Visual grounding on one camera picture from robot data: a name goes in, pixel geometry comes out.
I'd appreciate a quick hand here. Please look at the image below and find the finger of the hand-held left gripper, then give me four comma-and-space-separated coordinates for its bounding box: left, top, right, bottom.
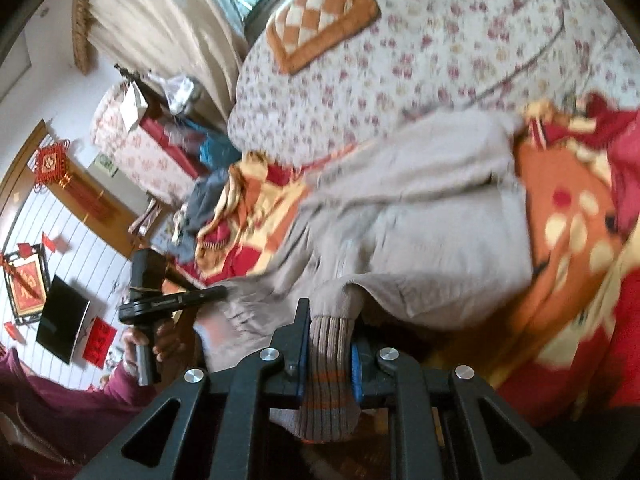
167, 285, 229, 308

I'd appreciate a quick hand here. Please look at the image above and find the red orange printed blanket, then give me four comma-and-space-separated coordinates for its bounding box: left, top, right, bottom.
195, 92, 640, 428

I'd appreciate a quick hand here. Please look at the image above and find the orange checkered cushion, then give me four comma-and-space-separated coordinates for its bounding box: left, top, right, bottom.
265, 0, 382, 76

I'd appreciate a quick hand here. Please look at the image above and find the floral bed quilt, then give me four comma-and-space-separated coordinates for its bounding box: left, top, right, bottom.
227, 0, 640, 171

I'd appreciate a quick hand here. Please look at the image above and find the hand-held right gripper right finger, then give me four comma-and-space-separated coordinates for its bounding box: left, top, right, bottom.
350, 341, 568, 480

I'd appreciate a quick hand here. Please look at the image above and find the framed red picture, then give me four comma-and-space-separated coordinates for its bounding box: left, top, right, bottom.
2, 244, 51, 326

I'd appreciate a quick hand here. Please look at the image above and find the black television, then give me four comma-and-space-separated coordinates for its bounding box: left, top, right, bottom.
36, 275, 92, 365

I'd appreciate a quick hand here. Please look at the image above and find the clear plastic bag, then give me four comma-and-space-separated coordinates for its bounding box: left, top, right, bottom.
159, 75, 202, 117

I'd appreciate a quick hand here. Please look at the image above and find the floral covered cabinet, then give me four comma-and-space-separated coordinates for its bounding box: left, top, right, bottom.
90, 82, 211, 206

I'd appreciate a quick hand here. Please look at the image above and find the cream curtain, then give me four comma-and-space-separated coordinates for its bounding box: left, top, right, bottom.
72, 0, 247, 122

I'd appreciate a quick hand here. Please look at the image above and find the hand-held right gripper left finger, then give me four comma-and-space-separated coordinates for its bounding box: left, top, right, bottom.
75, 298, 313, 480

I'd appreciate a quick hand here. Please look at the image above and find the blue clothes pile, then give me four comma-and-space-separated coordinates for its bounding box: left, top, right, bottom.
177, 125, 242, 262

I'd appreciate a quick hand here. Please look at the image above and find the person's left forearm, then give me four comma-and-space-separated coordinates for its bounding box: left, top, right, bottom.
0, 347, 157, 480

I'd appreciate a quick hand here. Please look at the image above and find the red paper banner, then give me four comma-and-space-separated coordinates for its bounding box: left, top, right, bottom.
82, 317, 119, 367

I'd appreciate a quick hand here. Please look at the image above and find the person's left hand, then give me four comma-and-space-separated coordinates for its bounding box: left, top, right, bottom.
122, 317, 184, 377

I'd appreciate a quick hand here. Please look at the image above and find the wooden door frame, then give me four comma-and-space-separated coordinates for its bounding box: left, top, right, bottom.
0, 119, 143, 261

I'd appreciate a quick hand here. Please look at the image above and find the red knot ornament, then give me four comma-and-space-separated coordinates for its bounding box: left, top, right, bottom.
32, 142, 76, 192

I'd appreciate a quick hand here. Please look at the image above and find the beige jacket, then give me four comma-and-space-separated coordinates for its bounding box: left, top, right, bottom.
192, 110, 533, 443

